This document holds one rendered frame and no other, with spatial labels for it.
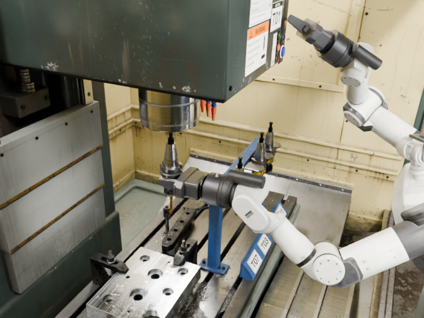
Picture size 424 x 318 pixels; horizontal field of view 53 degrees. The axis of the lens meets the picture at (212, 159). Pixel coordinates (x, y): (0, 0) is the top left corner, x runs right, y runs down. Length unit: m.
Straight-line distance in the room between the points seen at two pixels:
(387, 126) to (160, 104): 0.83
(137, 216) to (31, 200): 1.03
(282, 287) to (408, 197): 0.66
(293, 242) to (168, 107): 0.46
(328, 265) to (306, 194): 1.09
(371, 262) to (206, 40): 0.66
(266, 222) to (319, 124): 1.07
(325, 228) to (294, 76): 0.72
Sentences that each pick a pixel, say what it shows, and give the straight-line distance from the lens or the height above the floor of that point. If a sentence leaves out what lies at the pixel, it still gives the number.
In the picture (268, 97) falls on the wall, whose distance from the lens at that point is 2.10.
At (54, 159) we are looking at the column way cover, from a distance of 1.45.
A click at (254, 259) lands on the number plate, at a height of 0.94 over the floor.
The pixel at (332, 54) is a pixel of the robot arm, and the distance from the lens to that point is 1.28.
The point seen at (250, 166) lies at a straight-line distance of 1.53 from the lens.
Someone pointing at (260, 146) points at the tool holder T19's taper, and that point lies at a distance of 1.53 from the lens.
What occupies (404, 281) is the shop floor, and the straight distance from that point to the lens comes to 3.13.
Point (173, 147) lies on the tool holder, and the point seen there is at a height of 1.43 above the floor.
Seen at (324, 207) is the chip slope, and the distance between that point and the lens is 2.13.
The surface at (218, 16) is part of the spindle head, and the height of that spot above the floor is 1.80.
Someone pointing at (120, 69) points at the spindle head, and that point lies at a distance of 1.01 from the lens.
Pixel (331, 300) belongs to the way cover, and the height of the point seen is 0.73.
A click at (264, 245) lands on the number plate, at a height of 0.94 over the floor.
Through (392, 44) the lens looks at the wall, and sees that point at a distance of 1.95.
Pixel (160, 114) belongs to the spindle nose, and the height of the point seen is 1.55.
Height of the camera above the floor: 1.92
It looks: 27 degrees down
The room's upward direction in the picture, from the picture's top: 2 degrees clockwise
